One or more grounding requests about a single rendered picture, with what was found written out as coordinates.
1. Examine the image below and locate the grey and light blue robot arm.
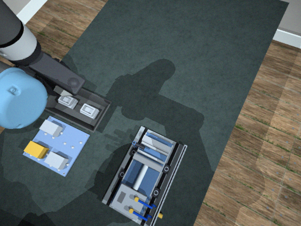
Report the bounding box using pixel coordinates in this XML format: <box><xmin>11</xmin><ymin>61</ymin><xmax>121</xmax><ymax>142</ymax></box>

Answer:
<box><xmin>0</xmin><ymin>0</ymin><xmax>86</xmax><ymax>129</ymax></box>

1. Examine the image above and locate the yellow rectangular block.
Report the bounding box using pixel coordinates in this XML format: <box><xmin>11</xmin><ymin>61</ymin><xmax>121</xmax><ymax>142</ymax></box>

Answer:
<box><xmin>24</xmin><ymin>141</ymin><xmax>49</xmax><ymax>159</ymax></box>

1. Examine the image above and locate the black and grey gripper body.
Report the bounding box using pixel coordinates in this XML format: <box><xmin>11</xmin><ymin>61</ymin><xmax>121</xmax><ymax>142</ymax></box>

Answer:
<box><xmin>8</xmin><ymin>41</ymin><xmax>56</xmax><ymax>88</ymax></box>

